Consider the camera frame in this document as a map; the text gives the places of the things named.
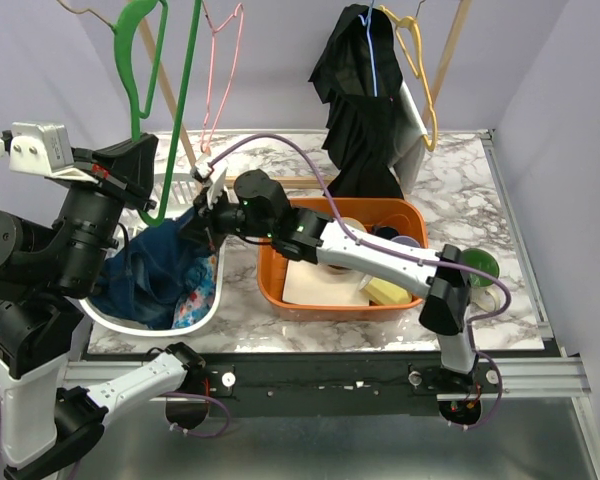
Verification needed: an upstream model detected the black garment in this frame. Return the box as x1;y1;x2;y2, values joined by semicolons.
309;4;403;198

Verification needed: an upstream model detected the light blue hanger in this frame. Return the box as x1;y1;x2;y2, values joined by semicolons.
359;0;378;98

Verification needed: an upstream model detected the pink wire hanger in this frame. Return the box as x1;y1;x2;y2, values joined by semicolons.
199;1;245;155

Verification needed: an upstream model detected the black cup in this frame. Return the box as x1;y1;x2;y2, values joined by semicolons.
371;225;400;240

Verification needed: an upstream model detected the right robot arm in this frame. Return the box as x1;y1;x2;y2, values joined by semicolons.
179;169;478;392

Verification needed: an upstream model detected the yellow hanger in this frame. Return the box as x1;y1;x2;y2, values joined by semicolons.
379;5;438;152

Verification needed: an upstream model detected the dark blue denim skirt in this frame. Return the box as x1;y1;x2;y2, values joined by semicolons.
89;209;218;330

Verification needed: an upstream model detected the grey white garment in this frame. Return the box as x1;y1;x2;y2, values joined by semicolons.
389;82;427;194

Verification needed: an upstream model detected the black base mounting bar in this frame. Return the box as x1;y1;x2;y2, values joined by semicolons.
143;349;501;419

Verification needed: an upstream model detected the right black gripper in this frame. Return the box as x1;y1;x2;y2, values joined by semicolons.
176;186;273;254

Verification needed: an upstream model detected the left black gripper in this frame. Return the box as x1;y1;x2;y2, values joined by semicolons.
52;131;161;291

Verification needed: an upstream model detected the white bowl with dark rim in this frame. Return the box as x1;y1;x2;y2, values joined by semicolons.
326;217;366;273

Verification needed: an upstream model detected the green hanger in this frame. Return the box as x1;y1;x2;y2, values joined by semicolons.
112;0;202;227

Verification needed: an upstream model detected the lavender cup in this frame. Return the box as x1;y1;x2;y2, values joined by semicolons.
391;235;421;248

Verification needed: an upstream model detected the floral blue skirt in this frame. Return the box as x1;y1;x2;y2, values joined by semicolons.
172;255;218;329

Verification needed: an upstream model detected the white floral mug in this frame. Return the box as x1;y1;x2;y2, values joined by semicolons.
470;285;501;313

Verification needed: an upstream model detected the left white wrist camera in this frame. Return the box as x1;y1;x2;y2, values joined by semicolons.
0;122;97;183

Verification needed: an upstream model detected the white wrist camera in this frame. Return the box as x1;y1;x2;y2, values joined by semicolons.
191;160;228;209
0;122;97;183

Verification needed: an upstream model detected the yellow cup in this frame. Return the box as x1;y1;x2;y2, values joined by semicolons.
361;277;412;306

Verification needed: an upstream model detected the white square plate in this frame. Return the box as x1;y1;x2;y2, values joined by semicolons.
282;261;369;307

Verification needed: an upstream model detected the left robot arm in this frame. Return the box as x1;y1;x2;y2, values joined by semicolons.
0;124;205;479

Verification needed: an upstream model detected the orange plastic tub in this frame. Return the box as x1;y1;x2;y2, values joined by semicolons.
257;198;428;322

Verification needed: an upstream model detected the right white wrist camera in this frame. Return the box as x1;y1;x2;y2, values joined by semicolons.
191;160;228;209

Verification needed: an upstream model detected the wooden clothes rack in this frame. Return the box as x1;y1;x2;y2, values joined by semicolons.
115;1;472;189

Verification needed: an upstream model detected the green bowl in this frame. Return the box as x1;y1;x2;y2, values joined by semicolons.
461;248;500;288

